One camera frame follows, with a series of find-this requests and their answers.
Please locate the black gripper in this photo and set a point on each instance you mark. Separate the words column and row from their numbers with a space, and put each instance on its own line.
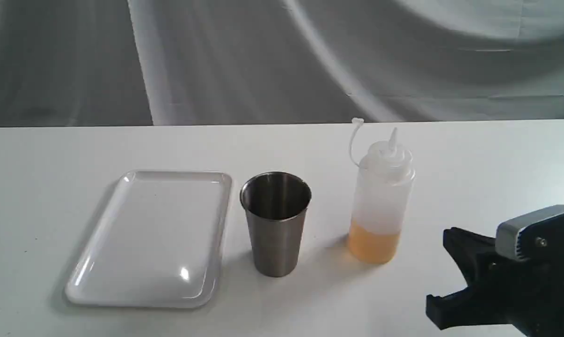
column 527, row 295

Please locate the translucent squeeze bottle amber liquid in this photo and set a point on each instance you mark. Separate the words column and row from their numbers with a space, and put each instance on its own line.
column 384, row 182

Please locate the stainless steel cup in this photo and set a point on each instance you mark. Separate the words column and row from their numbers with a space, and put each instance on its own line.
column 275, row 205

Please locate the white plastic tray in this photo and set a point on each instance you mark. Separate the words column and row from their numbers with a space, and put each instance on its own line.
column 157, row 243

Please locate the grey fabric backdrop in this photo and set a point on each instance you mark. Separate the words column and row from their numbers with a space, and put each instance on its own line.
column 232, row 62

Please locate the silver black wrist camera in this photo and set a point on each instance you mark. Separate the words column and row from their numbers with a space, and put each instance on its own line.
column 537, row 236

